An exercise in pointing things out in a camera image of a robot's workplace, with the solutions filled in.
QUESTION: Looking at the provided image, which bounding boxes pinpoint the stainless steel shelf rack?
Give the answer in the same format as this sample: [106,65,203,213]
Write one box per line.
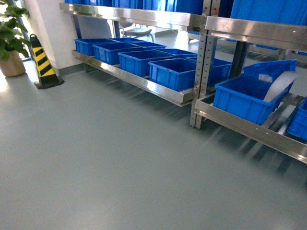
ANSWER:
[190,0,307,162]

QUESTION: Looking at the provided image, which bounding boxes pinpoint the blue bin rack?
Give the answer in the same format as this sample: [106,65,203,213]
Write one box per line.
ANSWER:
[74,38,115,56]
[118,50,173,77]
[93,42,143,65]
[148,58,196,92]

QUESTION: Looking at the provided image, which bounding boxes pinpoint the blue bin far left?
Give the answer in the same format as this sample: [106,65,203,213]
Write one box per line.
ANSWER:
[213,76,292,125]

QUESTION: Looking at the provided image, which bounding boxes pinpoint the yellow black traffic cone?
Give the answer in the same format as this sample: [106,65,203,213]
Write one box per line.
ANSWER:
[30,34,64,89]

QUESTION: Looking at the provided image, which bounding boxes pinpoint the tilted blue bin with paper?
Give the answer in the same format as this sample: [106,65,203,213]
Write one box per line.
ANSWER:
[243,59,297,83]

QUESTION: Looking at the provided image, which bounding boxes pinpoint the blue bin front left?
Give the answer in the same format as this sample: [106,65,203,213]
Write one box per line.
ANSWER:
[287,99,307,140]

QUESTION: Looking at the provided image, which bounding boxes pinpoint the green potted plant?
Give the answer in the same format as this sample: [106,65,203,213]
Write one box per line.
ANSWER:
[0,0,30,77]

